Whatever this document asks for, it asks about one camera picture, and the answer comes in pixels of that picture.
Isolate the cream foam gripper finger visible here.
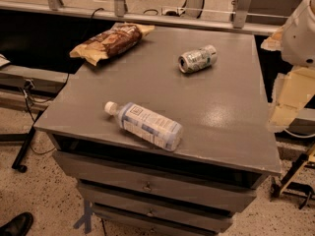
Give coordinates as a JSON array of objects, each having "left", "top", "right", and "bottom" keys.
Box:
[{"left": 269, "top": 66, "right": 315, "bottom": 127}]

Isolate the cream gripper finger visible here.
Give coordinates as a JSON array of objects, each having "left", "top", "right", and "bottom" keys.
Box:
[{"left": 261, "top": 27, "right": 284, "bottom": 51}]

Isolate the silver green 7up can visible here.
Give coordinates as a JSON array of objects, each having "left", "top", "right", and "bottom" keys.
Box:
[{"left": 178, "top": 45, "right": 218, "bottom": 74}]

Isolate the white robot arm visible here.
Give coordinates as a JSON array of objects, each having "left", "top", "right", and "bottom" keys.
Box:
[{"left": 261, "top": 0, "right": 315, "bottom": 132}]

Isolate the yellow black stand leg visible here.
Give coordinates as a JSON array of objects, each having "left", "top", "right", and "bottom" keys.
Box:
[{"left": 271, "top": 143, "right": 315, "bottom": 209}]

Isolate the white power strip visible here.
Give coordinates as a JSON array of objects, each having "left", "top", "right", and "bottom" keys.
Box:
[{"left": 161, "top": 7, "right": 185, "bottom": 17}]

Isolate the clear plastic water bottle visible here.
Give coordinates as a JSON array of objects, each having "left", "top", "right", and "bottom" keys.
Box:
[{"left": 104, "top": 101, "right": 183, "bottom": 151}]

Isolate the brown chip bag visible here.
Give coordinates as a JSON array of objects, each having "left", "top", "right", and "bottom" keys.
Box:
[{"left": 70, "top": 23, "right": 155, "bottom": 66}]

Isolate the grey drawer cabinet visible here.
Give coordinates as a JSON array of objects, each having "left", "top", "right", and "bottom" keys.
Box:
[{"left": 36, "top": 27, "right": 281, "bottom": 236}]

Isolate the black shoe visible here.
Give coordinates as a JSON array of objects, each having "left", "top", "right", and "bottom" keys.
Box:
[{"left": 0, "top": 212, "right": 33, "bottom": 236}]

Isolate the black cable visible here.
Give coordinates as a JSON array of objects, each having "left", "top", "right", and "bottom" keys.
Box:
[{"left": 19, "top": 7, "right": 105, "bottom": 155}]

